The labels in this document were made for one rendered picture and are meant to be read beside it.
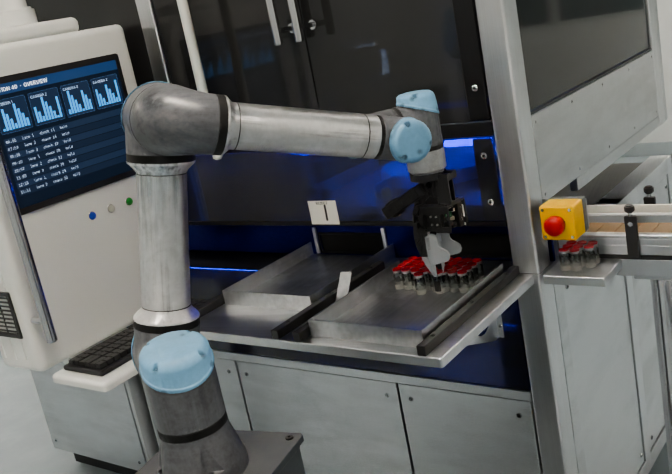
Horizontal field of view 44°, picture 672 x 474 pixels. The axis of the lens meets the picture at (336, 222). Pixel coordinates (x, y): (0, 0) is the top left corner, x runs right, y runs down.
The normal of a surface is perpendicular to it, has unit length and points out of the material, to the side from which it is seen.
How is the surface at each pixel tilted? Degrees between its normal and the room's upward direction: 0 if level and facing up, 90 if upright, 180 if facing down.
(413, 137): 90
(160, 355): 7
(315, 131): 85
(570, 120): 90
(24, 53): 90
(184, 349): 7
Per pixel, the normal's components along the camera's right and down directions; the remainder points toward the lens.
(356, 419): -0.58, 0.31
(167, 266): 0.32, 0.18
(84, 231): 0.80, 0.00
